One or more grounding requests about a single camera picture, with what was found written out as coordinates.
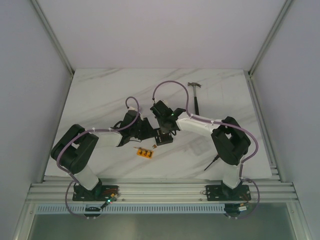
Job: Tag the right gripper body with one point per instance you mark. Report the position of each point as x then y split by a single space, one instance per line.
163 129

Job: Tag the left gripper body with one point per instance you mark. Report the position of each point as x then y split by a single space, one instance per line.
148 129

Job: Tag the black fuse box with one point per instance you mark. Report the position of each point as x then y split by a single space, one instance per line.
162 138

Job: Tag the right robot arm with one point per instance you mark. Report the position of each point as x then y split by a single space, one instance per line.
230 140

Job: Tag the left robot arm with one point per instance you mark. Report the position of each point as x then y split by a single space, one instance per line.
73 151

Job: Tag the orange terminal block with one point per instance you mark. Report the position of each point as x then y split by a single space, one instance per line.
145 153

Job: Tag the claw hammer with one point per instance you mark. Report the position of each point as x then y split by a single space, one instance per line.
194 86

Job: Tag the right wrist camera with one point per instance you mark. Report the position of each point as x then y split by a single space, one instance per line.
156 101

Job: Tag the orange handled screwdriver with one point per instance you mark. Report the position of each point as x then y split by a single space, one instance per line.
215 159

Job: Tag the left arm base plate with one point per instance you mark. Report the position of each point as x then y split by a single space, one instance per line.
98 194

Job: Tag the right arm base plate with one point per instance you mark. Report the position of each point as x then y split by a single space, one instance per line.
222 193

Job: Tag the aluminium rail frame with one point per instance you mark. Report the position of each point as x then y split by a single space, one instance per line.
53 190

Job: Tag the white cable duct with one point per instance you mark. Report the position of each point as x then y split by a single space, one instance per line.
139 208

